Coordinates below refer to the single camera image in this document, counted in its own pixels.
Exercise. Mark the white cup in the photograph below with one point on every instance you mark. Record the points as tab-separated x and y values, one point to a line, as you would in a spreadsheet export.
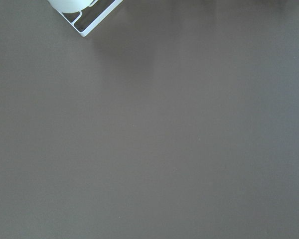
71	6

